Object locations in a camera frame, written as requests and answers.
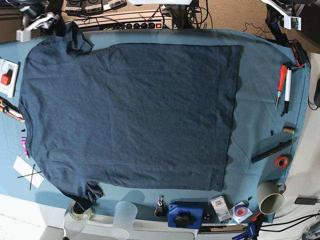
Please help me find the white marker pen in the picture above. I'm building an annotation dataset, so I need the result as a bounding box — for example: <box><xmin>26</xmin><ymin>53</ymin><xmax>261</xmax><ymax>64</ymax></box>
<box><xmin>280</xmin><ymin>68</ymin><xmax>292</xmax><ymax>117</ymax></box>

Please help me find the purple tape in packet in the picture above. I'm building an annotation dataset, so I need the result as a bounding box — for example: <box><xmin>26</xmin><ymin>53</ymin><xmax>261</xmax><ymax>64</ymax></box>
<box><xmin>229</xmin><ymin>201</ymin><xmax>253</xmax><ymax>224</ymax></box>

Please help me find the black adapter on table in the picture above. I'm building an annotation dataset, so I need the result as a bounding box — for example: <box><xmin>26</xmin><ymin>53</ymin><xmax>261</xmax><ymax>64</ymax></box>
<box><xmin>294</xmin><ymin>196</ymin><xmax>320</xmax><ymax>206</ymax></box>

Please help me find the black key fob with chain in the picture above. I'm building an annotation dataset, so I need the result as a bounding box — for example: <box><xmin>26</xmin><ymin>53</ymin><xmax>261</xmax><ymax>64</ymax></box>
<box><xmin>154</xmin><ymin>194</ymin><xmax>168</xmax><ymax>218</ymax></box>

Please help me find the light blue table cloth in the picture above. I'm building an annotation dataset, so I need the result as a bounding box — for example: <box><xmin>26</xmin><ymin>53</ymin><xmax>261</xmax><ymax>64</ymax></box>
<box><xmin>0</xmin><ymin>30</ymin><xmax>310</xmax><ymax>221</ymax></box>

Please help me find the black foot pedal stop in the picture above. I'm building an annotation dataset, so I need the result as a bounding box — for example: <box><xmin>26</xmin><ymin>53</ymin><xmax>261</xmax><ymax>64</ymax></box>
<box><xmin>64</xmin><ymin>0</ymin><xmax>86</xmax><ymax>16</ymax></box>

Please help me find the white paper card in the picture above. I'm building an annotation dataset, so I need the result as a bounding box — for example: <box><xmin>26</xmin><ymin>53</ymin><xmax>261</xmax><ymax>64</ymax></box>
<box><xmin>12</xmin><ymin>156</ymin><xmax>45</xmax><ymax>189</ymax></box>

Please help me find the orange screwdriver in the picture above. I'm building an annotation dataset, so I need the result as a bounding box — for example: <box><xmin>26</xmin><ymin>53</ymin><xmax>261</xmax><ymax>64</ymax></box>
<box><xmin>275</xmin><ymin>65</ymin><xmax>288</xmax><ymax>109</ymax></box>

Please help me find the white box with red cube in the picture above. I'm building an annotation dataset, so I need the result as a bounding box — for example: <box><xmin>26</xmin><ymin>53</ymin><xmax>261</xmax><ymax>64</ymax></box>
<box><xmin>0</xmin><ymin>58</ymin><xmax>20</xmax><ymax>99</ymax></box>

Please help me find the white labelled box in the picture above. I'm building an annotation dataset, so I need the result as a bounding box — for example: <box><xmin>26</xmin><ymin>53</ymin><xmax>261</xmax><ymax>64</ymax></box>
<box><xmin>210</xmin><ymin>195</ymin><xmax>233</xmax><ymax>224</ymax></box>

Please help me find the pink glue tube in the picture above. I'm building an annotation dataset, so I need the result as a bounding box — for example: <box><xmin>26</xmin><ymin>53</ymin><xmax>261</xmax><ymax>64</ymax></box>
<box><xmin>20</xmin><ymin>137</ymin><xmax>30</xmax><ymax>160</ymax></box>

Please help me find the blue plastic block with knob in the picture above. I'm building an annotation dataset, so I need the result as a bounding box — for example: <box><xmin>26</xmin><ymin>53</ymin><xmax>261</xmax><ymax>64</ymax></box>
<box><xmin>167</xmin><ymin>202</ymin><xmax>204</xmax><ymax>230</ymax></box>

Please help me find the black power strip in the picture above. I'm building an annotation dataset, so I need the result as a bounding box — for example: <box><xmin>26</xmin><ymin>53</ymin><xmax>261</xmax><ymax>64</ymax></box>
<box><xmin>122</xmin><ymin>19</ymin><xmax>174</xmax><ymax>30</ymax></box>

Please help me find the blue clamp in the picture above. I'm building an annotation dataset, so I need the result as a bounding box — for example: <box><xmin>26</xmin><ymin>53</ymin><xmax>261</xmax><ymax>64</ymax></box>
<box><xmin>231</xmin><ymin>212</ymin><xmax>265</xmax><ymax>240</ymax></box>

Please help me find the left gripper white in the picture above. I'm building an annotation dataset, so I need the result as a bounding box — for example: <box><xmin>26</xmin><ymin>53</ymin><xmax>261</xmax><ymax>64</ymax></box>
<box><xmin>262</xmin><ymin>0</ymin><xmax>302</xmax><ymax>31</ymax></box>

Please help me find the black flat bar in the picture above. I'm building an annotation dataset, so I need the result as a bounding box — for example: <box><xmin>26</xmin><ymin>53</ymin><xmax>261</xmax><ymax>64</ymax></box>
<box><xmin>251</xmin><ymin>139</ymin><xmax>293</xmax><ymax>164</ymax></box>

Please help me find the clear plastic cup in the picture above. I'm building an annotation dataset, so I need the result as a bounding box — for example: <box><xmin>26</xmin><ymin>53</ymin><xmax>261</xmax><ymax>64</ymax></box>
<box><xmin>111</xmin><ymin>201</ymin><xmax>138</xmax><ymax>240</ymax></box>

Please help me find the beige ceramic mug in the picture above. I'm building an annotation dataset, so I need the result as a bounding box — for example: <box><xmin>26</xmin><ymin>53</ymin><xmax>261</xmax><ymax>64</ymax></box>
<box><xmin>257</xmin><ymin>181</ymin><xmax>287</xmax><ymax>215</ymax></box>

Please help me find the glass jar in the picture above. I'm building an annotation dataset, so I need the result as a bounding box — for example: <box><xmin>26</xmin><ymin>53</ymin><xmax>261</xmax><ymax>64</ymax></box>
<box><xmin>62</xmin><ymin>201</ymin><xmax>92</xmax><ymax>238</ymax></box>

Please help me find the black computer mouse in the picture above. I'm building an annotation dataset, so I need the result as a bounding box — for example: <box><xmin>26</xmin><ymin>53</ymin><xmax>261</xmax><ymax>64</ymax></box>
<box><xmin>313</xmin><ymin>79</ymin><xmax>320</xmax><ymax>108</ymax></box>

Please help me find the small brass battery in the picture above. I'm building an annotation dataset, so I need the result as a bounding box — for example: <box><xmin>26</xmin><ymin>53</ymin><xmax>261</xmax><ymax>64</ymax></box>
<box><xmin>282</xmin><ymin>126</ymin><xmax>296</xmax><ymax>134</ymax></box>

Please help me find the red tape roll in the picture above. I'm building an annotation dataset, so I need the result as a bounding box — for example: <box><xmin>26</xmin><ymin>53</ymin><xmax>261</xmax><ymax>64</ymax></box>
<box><xmin>275</xmin><ymin>154</ymin><xmax>291</xmax><ymax>169</ymax></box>

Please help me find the dark blue T-shirt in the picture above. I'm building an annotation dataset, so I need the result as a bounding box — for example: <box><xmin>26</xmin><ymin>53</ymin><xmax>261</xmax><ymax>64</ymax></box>
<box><xmin>18</xmin><ymin>23</ymin><xmax>242</xmax><ymax>209</ymax></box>

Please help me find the black foot pedal zero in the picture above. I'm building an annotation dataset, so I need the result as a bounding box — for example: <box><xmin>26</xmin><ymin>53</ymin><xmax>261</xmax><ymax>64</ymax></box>
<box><xmin>83</xmin><ymin>0</ymin><xmax>103</xmax><ymax>14</ymax></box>

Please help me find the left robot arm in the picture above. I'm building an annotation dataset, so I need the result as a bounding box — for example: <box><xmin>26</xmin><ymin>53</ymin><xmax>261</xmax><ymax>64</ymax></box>
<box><xmin>262</xmin><ymin>0</ymin><xmax>302</xmax><ymax>47</ymax></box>

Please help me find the orange black tool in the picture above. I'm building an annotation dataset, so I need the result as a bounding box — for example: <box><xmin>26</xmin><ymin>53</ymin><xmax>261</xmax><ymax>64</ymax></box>
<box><xmin>290</xmin><ymin>40</ymin><xmax>307</xmax><ymax>68</ymax></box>

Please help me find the black foot pedal start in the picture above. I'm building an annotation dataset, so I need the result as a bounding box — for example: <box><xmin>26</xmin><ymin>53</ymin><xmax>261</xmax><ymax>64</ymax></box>
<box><xmin>102</xmin><ymin>0</ymin><xmax>127</xmax><ymax>11</ymax></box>

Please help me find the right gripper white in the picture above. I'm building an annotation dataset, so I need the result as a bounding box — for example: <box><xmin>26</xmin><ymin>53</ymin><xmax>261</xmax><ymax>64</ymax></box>
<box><xmin>16</xmin><ymin>12</ymin><xmax>60</xmax><ymax>42</ymax></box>

